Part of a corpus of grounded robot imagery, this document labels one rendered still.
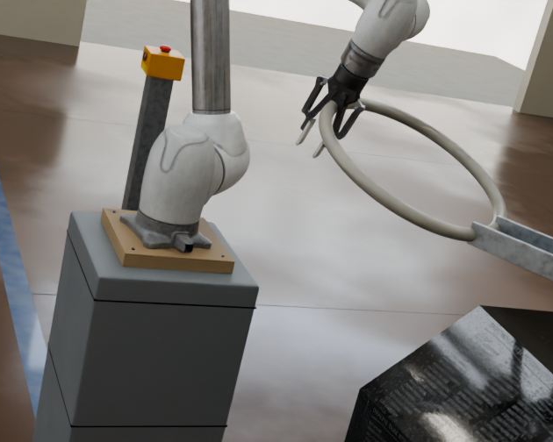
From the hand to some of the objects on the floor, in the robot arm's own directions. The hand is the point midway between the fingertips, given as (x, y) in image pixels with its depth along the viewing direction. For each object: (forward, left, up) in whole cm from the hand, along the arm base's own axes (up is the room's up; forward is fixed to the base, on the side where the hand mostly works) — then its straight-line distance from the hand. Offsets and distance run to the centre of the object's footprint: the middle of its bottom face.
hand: (313, 139), depth 234 cm
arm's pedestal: (-22, +19, -117) cm, 121 cm away
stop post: (+17, +114, -117) cm, 164 cm away
